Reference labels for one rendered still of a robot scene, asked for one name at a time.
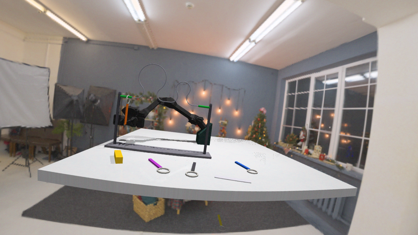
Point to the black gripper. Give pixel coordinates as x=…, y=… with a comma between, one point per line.
x=131, y=121

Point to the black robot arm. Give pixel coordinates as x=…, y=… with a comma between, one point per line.
x=193, y=119

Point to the purple handle with grey loop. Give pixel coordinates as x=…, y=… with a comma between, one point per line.
x=158, y=166

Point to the yellow rectangular block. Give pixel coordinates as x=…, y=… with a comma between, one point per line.
x=118, y=157

